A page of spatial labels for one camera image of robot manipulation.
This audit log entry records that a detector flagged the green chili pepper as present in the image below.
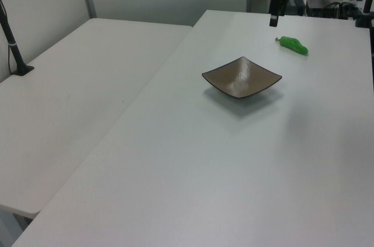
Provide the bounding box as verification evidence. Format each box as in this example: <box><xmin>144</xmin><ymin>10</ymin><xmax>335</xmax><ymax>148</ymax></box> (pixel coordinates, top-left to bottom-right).
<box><xmin>274</xmin><ymin>36</ymin><xmax>309</xmax><ymax>55</ymax></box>

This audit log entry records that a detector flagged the brown square ceramic plate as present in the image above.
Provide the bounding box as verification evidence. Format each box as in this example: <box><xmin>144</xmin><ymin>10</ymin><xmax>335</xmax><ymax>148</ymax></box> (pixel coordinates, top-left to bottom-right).
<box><xmin>201</xmin><ymin>56</ymin><xmax>283</xmax><ymax>99</ymax></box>

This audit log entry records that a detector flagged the black electronics box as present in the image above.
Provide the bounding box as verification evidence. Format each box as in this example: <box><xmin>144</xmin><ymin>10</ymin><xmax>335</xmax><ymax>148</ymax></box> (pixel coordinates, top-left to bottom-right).
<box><xmin>305</xmin><ymin>0</ymin><xmax>330</xmax><ymax>18</ymax></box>

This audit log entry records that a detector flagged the black cable bundle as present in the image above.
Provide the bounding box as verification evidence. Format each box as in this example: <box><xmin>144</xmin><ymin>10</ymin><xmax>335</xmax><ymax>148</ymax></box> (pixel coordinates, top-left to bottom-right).
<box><xmin>327</xmin><ymin>1</ymin><xmax>359</xmax><ymax>21</ymax></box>

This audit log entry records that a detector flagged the black clamp camera stand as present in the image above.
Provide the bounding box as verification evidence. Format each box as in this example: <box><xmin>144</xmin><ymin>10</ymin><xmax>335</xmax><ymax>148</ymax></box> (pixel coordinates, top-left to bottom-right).
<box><xmin>354</xmin><ymin>0</ymin><xmax>374</xmax><ymax>29</ymax></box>

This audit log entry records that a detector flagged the black camera stand pole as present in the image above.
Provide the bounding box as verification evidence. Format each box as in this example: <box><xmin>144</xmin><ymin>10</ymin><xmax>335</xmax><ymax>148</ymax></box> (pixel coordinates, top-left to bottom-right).
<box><xmin>0</xmin><ymin>0</ymin><xmax>35</xmax><ymax>76</ymax></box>

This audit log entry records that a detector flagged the thin black stand cable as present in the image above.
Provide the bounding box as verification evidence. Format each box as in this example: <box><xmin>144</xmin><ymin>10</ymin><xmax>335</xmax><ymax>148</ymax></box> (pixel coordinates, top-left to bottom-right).
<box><xmin>8</xmin><ymin>44</ymin><xmax>15</xmax><ymax>76</ymax></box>

